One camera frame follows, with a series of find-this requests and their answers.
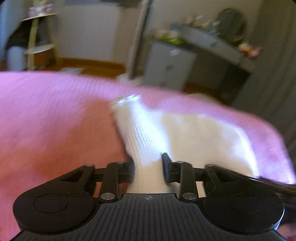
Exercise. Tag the grey vanity desk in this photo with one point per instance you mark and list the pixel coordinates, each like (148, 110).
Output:
(220, 68)

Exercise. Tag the tall standing mirror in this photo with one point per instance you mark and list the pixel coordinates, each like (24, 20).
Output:
(143, 16)

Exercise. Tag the pink ribbed bedspread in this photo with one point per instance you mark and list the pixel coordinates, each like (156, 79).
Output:
(52, 123)

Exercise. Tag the round vanity mirror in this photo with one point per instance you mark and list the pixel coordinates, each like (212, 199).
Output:
(232, 25)

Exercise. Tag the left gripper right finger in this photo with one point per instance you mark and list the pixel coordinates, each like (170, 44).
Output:
(185, 175)

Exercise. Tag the yellow-legged side table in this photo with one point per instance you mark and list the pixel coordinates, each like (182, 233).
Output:
(41, 38)

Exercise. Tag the grey drawer cabinet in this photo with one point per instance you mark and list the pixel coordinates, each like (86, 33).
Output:
(168, 66)

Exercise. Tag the white knit garment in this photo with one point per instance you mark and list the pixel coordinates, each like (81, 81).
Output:
(193, 138)

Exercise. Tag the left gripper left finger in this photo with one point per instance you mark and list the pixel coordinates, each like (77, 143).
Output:
(111, 177)

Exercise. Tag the black and white bag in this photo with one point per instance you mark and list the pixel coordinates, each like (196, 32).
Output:
(16, 46)

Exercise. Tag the wrapped flower bouquet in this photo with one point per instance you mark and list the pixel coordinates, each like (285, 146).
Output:
(39, 7)

